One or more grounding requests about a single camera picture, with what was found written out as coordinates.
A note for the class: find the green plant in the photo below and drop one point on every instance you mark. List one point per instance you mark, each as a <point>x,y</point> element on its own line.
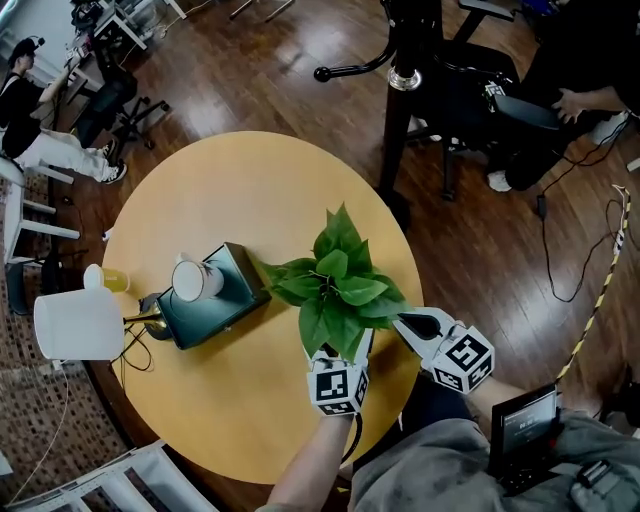
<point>340,285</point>

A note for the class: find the dark green box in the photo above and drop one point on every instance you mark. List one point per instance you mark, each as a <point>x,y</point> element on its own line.
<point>210,320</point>

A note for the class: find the white table lamp brass base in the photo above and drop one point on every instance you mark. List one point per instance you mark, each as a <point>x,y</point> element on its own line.
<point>75,325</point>

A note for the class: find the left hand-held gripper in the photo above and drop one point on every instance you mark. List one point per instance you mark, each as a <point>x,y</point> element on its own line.
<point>332,387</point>

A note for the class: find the person's left forearm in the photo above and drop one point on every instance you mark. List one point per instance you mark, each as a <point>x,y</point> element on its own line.
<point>305,465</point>

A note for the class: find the yellow black striped tape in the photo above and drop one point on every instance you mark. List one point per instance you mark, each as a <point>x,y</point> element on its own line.
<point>600,305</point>

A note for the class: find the black stool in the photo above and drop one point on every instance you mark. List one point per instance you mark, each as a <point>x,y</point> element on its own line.
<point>17,290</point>

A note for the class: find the yellow cup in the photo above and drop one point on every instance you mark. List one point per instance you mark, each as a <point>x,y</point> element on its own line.
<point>117,280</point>

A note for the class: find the person's grey shirt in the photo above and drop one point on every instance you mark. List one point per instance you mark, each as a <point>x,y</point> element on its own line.
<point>425,470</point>

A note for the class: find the black office chair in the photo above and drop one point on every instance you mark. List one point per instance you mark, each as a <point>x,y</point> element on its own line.
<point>107,97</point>
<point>465,100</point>

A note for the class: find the black coat rack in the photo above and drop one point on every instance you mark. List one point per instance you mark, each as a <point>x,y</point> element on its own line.
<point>400,130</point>

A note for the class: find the white cup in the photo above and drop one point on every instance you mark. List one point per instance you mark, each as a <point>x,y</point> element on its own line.
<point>192,280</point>

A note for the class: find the person's right forearm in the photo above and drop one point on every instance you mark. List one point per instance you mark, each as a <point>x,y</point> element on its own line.
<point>492,400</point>

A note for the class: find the small white table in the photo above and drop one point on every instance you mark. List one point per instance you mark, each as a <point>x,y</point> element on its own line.
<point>11,172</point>

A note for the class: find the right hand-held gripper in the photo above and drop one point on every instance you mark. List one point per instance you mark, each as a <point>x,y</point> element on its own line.
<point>462,357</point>

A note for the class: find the black chest-mounted screen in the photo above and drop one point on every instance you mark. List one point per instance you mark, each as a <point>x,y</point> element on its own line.
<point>522,425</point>

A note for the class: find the white shelf rack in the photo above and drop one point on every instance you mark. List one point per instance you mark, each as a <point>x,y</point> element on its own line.
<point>175,475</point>

